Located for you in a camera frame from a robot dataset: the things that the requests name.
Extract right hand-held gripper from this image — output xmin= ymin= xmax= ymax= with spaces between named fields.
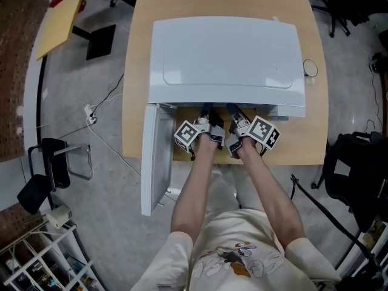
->
xmin=224 ymin=102 xmax=280 ymax=160

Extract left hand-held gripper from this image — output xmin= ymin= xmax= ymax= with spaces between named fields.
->
xmin=174 ymin=102 xmax=226 ymax=153

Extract person's left forearm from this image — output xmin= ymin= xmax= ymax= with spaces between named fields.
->
xmin=170 ymin=138 xmax=219 ymax=242

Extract person's right forearm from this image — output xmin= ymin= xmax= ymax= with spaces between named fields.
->
xmin=238 ymin=138 xmax=306 ymax=251

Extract white microwave oven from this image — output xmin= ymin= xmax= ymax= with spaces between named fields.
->
xmin=141 ymin=16 xmax=307 ymax=217

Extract person's light grey trousers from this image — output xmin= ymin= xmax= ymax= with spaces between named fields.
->
xmin=209 ymin=164 xmax=264 ymax=212

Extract white mug dark rim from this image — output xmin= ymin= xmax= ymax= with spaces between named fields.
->
xmin=303 ymin=59 xmax=318 ymax=86

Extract white power strip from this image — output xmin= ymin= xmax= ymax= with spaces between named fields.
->
xmin=84 ymin=104 xmax=98 ymax=125

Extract person's cream printed t-shirt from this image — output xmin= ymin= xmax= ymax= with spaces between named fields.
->
xmin=130 ymin=209 xmax=343 ymax=291

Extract black chrome cantilever chair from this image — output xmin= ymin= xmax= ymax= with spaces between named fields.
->
xmin=17 ymin=138 xmax=93 ymax=215

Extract yellow-top side table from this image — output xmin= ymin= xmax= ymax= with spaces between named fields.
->
xmin=36 ymin=0 xmax=117 ymax=61

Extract beige box device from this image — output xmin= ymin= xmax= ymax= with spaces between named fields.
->
xmin=45 ymin=204 xmax=73 ymax=229

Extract white side shelf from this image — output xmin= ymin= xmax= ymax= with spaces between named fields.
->
xmin=357 ymin=219 xmax=388 ymax=260

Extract black power cable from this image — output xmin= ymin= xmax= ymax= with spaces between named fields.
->
xmin=90 ymin=73 xmax=125 ymax=118

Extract white power cable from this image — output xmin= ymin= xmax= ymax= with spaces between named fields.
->
xmin=87 ymin=122 xmax=142 ymax=175

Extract black floor cable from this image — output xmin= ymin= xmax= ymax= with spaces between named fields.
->
xmin=365 ymin=53 xmax=386 ymax=133

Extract thin white cable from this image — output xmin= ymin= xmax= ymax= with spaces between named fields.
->
xmin=18 ymin=101 xmax=92 ymax=133

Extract black stand with cables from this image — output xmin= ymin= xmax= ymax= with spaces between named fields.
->
xmin=290 ymin=174 xmax=388 ymax=291

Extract white wire shelf rack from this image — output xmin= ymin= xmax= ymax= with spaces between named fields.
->
xmin=0 ymin=222 xmax=107 ymax=291

